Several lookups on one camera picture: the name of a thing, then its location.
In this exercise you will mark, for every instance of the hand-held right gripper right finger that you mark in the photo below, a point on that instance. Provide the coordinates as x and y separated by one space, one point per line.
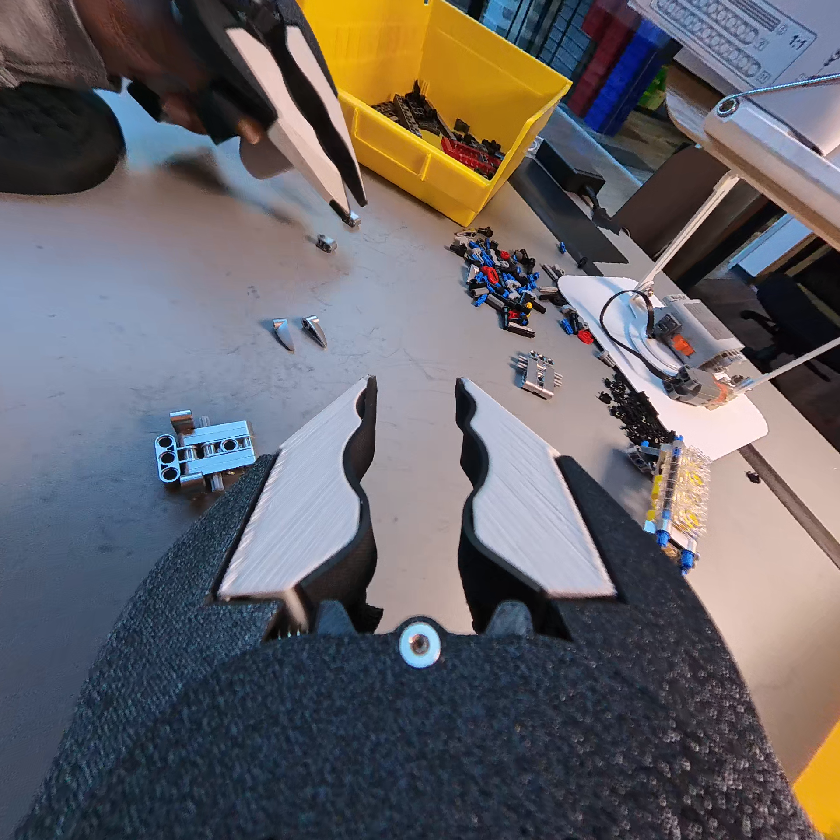
531 518

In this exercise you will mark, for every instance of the red printed panel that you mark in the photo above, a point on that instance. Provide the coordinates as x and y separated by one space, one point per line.
469 156

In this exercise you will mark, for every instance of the grey desk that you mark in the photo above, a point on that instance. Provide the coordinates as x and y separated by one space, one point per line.
164 295

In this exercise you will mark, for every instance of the person's left forearm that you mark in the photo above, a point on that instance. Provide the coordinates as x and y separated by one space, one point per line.
46 39

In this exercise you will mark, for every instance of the grey battery box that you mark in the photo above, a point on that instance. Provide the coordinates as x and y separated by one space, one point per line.
702 328

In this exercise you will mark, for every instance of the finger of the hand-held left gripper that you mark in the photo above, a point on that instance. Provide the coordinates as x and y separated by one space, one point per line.
328 111
289 131

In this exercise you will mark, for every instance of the pile of small brick parts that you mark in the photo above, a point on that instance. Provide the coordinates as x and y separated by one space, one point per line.
502 282

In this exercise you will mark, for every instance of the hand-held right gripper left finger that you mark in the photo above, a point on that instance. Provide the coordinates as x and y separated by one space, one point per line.
302 512

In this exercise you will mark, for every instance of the person's left hand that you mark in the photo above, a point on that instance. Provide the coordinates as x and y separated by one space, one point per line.
151 52

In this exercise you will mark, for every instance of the heap of dark brick parts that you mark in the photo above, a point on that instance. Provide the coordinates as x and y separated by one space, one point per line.
413 111

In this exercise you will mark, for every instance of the grey motor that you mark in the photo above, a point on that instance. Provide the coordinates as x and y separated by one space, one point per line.
702 387

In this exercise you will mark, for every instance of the pile of black pins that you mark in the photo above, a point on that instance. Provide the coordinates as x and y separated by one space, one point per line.
633 410

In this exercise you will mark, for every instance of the large silver beam assembly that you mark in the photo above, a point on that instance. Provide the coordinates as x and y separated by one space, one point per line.
210 453

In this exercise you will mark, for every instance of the clear cylinder engine assembly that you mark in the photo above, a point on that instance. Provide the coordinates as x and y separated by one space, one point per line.
676 499

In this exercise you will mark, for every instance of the black office chair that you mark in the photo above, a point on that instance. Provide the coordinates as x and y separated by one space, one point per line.
800 321

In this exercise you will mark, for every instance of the stack of coloured storage bins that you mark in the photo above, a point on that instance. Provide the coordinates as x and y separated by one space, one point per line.
623 65

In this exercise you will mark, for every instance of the yellow plastic bin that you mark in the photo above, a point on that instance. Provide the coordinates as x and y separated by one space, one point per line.
394 151
820 800

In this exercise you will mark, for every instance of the instruction booklet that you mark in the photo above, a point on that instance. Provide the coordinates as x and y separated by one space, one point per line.
722 33

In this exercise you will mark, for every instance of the white book stand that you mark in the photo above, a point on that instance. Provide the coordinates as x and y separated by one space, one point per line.
590 298

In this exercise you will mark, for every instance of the black power adapter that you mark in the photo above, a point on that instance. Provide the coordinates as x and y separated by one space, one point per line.
568 167

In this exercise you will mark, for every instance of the silver tooth piece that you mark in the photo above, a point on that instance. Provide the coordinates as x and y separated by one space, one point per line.
283 334
315 331

